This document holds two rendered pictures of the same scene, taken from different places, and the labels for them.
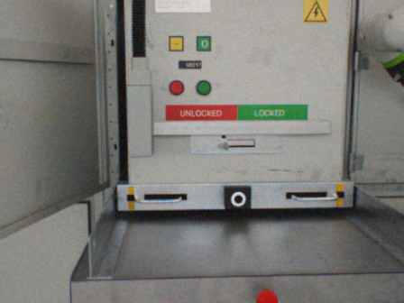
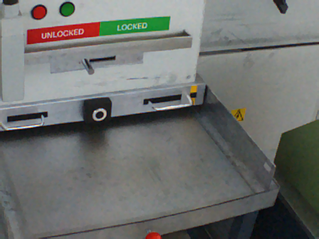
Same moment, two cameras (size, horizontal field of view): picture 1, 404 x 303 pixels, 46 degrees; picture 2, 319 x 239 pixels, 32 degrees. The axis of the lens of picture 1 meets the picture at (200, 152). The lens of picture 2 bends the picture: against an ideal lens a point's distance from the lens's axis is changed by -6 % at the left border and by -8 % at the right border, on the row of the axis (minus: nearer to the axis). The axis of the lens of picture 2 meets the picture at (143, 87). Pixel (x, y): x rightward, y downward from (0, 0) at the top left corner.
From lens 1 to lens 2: 0.52 m
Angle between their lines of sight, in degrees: 30
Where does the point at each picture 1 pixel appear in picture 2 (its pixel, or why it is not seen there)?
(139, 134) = (12, 82)
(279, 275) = (160, 218)
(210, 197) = (70, 112)
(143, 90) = (17, 40)
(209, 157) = (69, 74)
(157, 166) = not seen: hidden behind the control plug
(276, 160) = (135, 70)
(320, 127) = (183, 43)
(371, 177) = (206, 36)
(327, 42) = not seen: outside the picture
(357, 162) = not seen: hidden behind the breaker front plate
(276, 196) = (134, 103)
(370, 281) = (226, 207)
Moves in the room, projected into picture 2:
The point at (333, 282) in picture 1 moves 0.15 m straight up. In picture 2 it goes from (200, 213) to (214, 156)
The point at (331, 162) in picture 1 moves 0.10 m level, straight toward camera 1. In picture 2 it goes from (187, 66) to (192, 89)
